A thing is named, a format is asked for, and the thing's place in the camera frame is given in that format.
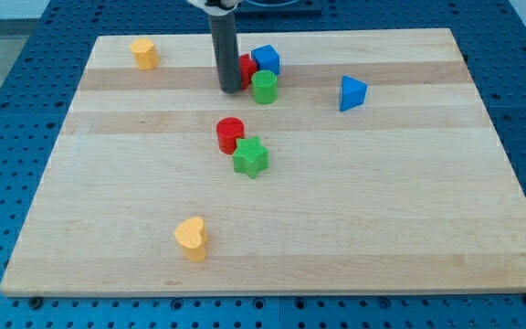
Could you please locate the yellow heart block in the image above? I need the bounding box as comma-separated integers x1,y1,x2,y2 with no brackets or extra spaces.
174,217,208,262

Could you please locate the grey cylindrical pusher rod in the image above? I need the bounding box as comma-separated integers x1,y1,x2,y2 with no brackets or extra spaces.
208,13,242,93

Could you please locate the red cylinder block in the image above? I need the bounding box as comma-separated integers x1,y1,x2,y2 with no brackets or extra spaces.
216,117,245,154

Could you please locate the green cylinder block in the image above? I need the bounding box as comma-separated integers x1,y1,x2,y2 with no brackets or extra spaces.
251,70,278,105

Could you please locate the blue cube block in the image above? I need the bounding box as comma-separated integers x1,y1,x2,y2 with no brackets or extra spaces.
251,45,280,75

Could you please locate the yellow hexagon block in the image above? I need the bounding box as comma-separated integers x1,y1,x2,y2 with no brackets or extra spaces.
130,38,160,70

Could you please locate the wooden board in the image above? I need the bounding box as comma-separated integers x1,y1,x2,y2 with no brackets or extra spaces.
0,28,526,297

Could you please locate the blue triangle block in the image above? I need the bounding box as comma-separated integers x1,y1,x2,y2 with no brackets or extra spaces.
339,75,368,111

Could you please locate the red block behind rod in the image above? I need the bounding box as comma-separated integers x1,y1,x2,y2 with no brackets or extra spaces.
239,54,258,90

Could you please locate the green star block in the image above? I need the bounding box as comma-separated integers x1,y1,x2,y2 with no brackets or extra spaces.
232,136,268,179

